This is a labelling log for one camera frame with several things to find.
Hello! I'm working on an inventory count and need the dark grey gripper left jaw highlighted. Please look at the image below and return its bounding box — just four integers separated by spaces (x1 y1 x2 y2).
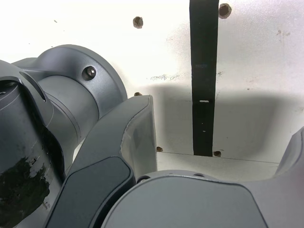
45 95 158 228

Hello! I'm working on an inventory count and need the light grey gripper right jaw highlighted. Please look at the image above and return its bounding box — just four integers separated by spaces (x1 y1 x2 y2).
101 125 304 228

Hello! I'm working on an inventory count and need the black tape strip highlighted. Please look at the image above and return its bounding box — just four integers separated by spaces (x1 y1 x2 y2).
189 0 219 157

